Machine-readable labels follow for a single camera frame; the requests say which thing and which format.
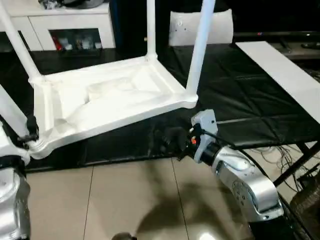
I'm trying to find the black work table foot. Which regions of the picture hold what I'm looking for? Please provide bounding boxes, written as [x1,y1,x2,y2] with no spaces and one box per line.
[271,142,320,189]

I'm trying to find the black robot left foot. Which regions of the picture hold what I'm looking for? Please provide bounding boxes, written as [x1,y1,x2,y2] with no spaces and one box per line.
[111,233,137,240]

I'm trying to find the red bottle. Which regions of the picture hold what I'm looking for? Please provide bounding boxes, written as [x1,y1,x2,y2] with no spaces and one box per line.
[52,37,64,51]

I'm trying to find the white plastic table top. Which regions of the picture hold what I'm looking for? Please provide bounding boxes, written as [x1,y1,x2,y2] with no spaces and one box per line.
[29,53,200,160]

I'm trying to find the white cabinet with glass doors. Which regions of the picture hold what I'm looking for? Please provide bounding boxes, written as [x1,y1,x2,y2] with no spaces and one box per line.
[0,0,117,52]

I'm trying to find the black cabinet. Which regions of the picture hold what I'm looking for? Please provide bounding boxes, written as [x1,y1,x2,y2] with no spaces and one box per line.
[112,0,320,48]

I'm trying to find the black work mat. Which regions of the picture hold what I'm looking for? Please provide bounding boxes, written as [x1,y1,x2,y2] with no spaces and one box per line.
[0,42,320,174]

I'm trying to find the dark tangled clutter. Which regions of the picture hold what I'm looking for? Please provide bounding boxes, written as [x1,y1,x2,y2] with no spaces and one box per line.
[39,0,63,10]

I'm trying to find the tangled floor cables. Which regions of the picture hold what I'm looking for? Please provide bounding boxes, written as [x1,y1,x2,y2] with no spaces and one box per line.
[249,142,320,228]

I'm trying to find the black rice cooker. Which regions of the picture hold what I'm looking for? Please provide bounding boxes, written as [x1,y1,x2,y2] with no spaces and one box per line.
[61,0,108,9]

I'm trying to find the white side table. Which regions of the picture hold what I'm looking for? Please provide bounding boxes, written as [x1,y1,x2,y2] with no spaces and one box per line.
[234,40,320,124]

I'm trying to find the black bar with red mark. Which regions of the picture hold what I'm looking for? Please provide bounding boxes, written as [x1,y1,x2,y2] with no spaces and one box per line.
[232,31,320,42]

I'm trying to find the white plastic bag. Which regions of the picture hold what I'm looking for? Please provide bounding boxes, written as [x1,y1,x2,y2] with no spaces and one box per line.
[168,8,235,47]

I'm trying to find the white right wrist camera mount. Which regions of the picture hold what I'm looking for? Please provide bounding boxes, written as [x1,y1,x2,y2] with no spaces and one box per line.
[190,109,220,164]

